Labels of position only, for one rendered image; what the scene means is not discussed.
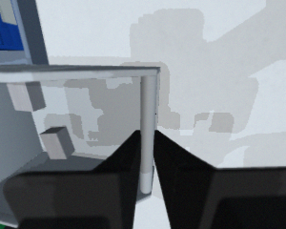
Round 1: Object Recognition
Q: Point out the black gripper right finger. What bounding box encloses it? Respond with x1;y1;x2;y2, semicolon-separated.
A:
153;130;286;229

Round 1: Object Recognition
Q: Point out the grey bin rack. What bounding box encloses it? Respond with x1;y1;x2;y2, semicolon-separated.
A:
0;0;49;65

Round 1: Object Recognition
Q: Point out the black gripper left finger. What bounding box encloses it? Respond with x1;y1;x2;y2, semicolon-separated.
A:
3;130;141;229

